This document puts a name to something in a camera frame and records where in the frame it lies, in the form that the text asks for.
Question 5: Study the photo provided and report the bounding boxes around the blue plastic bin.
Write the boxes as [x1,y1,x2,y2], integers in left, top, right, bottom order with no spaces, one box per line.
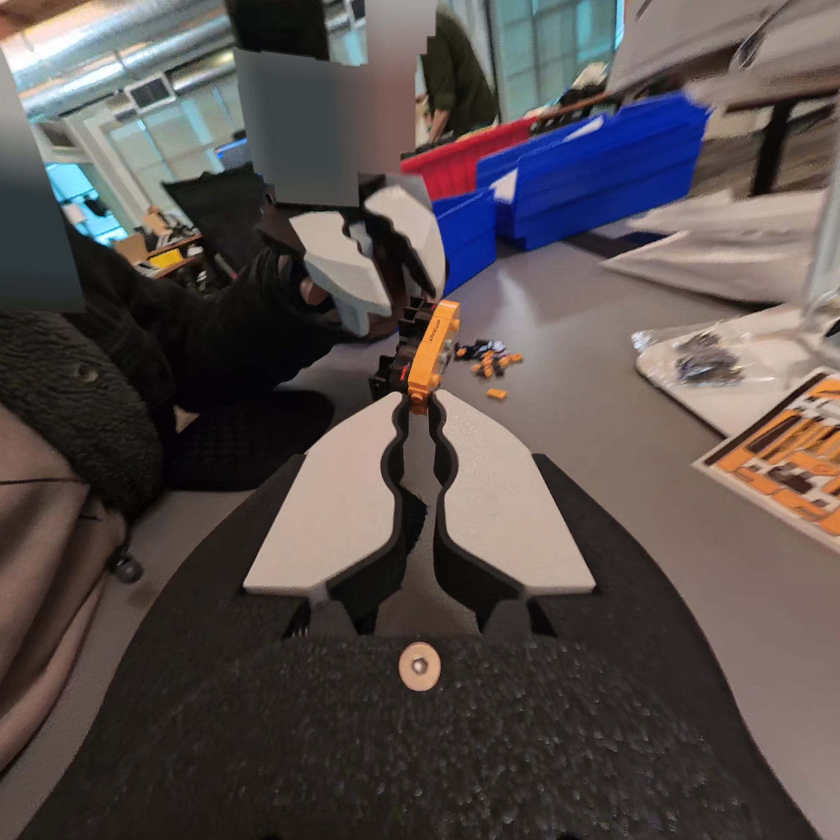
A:
[430,190,498,296]
[476,92,713,252]

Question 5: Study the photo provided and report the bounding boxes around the person's left hand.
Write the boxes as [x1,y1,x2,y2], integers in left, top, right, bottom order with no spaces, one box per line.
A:
[276,252,336,312]

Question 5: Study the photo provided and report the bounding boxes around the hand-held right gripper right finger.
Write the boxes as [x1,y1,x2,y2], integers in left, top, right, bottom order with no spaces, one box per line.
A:
[432,390,598,627]

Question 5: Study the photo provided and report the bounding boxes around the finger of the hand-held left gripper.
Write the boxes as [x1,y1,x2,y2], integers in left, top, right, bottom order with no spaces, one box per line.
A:
[287,212,395,337]
[360,185,448,306]

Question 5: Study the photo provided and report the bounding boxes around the person's left forearm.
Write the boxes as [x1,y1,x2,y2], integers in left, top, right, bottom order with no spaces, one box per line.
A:
[66,223,342,411]

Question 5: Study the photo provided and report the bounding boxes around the red plastic bin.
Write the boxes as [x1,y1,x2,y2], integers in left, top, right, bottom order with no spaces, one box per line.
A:
[400,118,536,201]

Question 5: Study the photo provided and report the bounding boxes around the orange black lego car section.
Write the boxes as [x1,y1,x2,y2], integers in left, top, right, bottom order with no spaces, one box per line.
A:
[369,298,462,416]

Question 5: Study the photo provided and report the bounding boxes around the person's beige shirt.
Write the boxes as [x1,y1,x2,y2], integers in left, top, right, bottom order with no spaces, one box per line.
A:
[0,400,126,769]

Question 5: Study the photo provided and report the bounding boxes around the black office chair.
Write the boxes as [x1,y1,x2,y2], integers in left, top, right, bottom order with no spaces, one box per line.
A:
[163,169,270,277]

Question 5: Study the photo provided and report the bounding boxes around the pile of small lego pieces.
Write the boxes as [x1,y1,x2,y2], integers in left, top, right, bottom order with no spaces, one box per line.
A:
[454,339,525,380]

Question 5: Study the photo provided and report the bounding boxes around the orange sticker sheet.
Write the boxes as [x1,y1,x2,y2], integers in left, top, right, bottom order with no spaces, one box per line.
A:
[692,367,840,552]

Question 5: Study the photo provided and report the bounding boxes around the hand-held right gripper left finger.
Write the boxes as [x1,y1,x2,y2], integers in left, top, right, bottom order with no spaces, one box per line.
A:
[243,391,422,631]

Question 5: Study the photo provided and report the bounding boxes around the silver ventilation duct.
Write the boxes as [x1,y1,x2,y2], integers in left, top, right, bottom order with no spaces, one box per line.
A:
[0,0,237,116]

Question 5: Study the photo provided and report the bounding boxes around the white rounded board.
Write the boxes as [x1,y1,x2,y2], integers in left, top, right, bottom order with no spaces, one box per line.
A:
[637,302,840,437]

